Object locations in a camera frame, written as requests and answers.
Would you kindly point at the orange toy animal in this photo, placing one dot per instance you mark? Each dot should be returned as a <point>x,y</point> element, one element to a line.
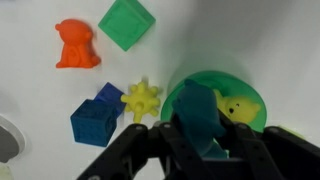
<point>77,51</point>

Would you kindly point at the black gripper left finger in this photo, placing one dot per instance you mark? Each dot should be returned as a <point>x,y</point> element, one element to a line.
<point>132,149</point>

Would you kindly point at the yellow spiky toy ball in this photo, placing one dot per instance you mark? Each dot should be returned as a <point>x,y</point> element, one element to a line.
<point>141,100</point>

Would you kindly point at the dark green toy teddy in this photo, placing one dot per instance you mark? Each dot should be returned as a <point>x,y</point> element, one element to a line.
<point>198,115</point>

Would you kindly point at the green plastic bowl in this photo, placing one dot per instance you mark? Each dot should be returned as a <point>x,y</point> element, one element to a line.
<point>228,85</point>

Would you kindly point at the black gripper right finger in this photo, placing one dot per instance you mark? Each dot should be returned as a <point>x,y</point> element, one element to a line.
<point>273,154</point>

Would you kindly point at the yellow toy teddy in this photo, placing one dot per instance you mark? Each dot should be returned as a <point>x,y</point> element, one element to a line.
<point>237,108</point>

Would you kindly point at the green toy cube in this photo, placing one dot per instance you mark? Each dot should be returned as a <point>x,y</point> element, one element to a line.
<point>125,22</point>

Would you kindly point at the dark blue toy cube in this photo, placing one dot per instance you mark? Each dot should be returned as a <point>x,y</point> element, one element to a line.
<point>95,120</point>

